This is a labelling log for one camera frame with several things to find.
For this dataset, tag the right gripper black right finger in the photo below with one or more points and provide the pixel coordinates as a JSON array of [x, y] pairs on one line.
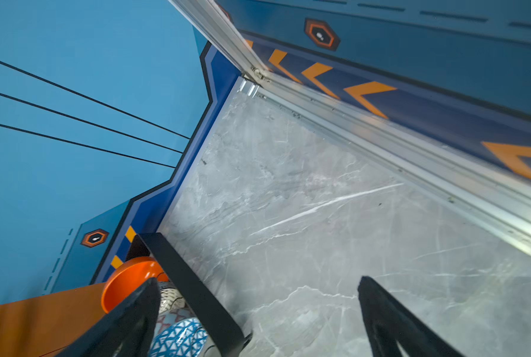
[[392, 329]]

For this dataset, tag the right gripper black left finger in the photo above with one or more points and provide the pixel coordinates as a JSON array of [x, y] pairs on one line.
[[128, 330]]

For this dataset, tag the white lattice patterned bowl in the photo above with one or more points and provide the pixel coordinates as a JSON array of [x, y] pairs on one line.
[[171, 300]]

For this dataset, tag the orange plastic bowl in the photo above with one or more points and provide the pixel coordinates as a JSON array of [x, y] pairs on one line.
[[127, 278]]

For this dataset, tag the red patterned ceramic bowl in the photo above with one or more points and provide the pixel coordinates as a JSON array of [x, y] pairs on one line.
[[169, 318]]

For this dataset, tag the dark blue patterned bowl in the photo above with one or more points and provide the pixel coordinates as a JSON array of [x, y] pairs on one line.
[[186, 338]]

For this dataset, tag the black wire dish rack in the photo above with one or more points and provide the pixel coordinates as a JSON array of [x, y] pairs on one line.
[[225, 336]]

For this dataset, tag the aluminium corner post right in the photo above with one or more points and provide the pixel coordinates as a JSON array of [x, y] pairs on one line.
[[208, 18]]

